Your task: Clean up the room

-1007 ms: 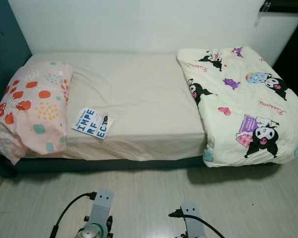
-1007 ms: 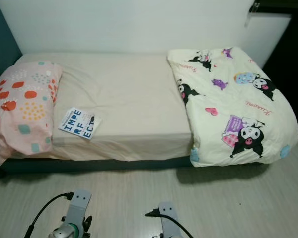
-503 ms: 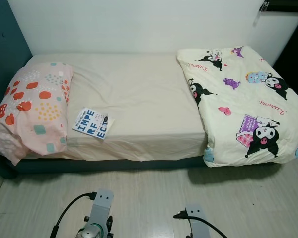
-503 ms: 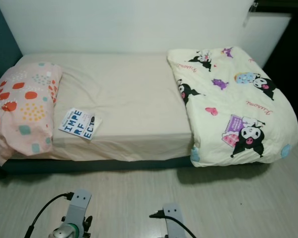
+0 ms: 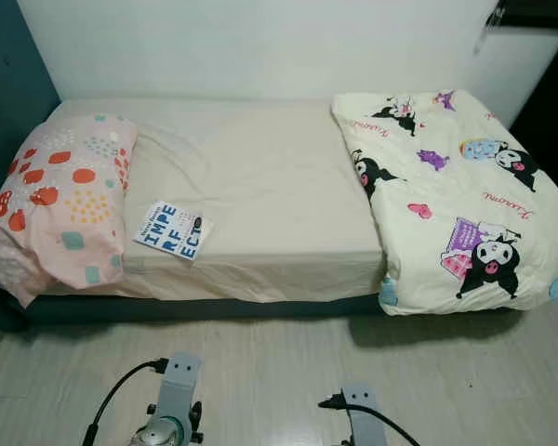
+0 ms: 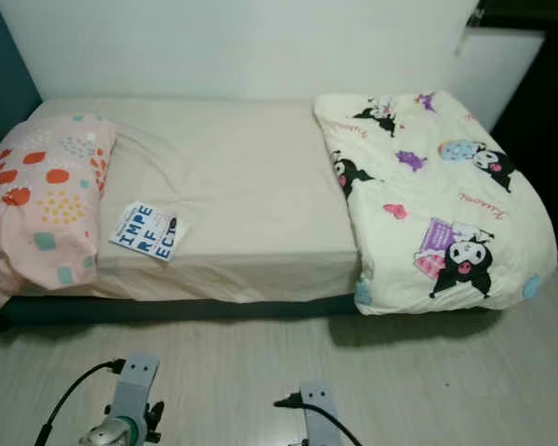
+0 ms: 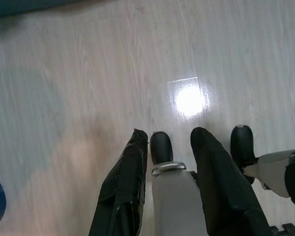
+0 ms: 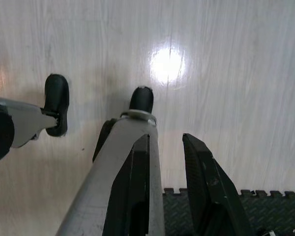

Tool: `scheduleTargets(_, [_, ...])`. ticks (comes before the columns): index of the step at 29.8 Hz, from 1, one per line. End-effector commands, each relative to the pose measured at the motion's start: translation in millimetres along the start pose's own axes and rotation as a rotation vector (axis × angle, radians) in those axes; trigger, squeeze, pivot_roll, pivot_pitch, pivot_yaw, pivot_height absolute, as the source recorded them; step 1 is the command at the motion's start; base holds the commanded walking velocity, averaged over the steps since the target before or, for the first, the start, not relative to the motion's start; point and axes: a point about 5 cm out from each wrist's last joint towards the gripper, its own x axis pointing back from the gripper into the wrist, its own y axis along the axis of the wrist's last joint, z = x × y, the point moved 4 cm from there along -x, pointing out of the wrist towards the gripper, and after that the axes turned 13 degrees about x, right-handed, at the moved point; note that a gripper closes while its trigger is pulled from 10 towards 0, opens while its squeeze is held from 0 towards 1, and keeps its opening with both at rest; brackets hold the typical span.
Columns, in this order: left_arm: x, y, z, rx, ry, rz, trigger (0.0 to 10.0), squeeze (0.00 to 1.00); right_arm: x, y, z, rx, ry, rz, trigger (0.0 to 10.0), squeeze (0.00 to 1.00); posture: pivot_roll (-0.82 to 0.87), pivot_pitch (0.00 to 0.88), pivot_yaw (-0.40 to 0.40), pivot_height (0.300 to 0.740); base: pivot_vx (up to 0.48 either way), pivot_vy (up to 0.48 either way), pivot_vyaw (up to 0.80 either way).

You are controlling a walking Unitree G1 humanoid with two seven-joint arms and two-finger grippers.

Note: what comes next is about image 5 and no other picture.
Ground dark framed window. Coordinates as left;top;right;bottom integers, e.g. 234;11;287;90
491;0;558;33

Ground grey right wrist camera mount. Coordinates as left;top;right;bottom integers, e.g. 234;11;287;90
339;383;387;446

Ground pink pillow with orange spots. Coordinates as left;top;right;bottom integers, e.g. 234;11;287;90
0;113;140;309

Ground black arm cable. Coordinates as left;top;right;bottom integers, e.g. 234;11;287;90
318;393;421;446
81;358;168;446

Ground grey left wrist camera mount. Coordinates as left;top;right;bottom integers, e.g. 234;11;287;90
156;351;206;424

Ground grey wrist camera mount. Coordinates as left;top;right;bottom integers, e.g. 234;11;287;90
156;351;206;424
339;383;387;446

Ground cream cartoon print blanket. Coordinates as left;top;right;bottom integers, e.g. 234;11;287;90
330;88;558;317

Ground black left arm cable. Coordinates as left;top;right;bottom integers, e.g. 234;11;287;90
81;358;168;446

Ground black desk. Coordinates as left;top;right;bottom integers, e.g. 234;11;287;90
507;33;558;196

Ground teal bed frame rail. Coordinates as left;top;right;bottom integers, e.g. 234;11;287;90
0;279;387;334

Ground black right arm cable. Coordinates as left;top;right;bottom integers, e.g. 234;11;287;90
318;393;421;446

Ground cream sheeted bed mattress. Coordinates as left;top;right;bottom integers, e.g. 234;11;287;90
33;98;392;303

